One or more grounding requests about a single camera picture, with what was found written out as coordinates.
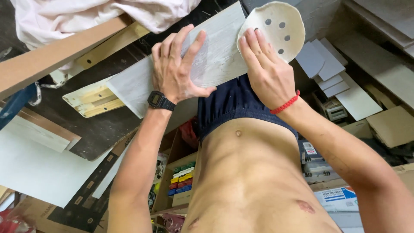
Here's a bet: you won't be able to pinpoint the brown cardboard piece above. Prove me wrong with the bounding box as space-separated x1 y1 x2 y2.
366 105 414 149

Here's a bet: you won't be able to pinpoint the white box with blue label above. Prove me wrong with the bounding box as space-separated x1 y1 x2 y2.
313 186 360 213

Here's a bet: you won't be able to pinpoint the white painted wooden board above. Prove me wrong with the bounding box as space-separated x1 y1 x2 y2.
106 1 249 119

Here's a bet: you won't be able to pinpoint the pile of grey panel offcuts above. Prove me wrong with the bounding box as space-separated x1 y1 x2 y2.
295 38 351 98

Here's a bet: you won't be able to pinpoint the small grey plastic part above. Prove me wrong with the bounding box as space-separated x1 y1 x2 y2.
324 104 349 122

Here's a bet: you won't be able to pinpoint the white board with brown edge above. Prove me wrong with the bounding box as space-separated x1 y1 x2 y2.
0 100 82 153

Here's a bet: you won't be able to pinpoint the red braided bracelet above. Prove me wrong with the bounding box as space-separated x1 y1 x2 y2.
269 90 301 115

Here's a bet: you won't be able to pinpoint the white braided cord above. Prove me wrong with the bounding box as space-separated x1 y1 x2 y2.
28 73 69 107

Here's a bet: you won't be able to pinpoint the person's right hand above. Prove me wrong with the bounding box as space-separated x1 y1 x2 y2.
238 27 300 111

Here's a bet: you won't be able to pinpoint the pale wooden batten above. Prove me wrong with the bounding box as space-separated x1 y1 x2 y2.
76 22 150 69

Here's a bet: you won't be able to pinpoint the navy blue shorts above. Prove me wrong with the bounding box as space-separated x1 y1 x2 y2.
197 73 299 143

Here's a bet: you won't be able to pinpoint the long brown fibreboard plank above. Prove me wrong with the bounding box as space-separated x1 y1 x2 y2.
0 14 134 99

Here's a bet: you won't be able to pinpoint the white crumpled cloth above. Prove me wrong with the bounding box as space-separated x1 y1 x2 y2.
10 0 202 76

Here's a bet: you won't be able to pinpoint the red crumpled bag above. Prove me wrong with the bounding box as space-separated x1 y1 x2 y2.
0 208 36 233

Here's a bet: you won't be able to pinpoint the black digital wristwatch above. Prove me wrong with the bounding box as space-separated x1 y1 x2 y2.
147 91 177 112

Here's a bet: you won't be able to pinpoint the flat brown cardboard carton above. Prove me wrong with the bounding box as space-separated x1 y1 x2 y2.
12 195 109 233

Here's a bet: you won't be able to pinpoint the person's bare torso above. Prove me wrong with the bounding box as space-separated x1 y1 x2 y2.
181 117 343 233

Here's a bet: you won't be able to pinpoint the stack of pale boards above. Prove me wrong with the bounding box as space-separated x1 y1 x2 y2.
342 0 414 59

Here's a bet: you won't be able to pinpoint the open brown cardboard box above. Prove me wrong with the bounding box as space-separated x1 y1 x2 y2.
151 129 200 216

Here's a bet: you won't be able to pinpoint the round white sanding disc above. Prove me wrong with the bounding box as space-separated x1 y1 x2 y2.
237 1 306 63

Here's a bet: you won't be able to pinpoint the white rectangular panel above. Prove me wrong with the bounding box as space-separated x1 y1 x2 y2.
334 71 383 122

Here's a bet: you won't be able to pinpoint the person's left hand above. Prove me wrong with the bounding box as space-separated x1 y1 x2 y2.
151 24 217 105

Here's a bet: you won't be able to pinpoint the white-painted wooden frame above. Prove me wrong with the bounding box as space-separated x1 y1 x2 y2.
62 85 126 118

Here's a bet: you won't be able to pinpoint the red plastic bag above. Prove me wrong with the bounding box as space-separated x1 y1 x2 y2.
179 116 200 150

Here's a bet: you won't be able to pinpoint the grey plastic tool cases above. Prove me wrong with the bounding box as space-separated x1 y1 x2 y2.
298 139 341 185

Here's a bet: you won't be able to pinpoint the black printed cardboard sheet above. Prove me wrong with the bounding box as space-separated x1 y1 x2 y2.
56 129 140 233

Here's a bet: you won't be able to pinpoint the stack of coloured plastic blocks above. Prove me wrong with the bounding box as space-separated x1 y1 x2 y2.
167 161 196 197

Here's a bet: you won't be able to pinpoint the large pale board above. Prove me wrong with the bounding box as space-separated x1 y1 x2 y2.
333 31 414 111

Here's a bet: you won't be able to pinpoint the large white panel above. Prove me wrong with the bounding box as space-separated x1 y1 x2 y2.
0 115 114 208

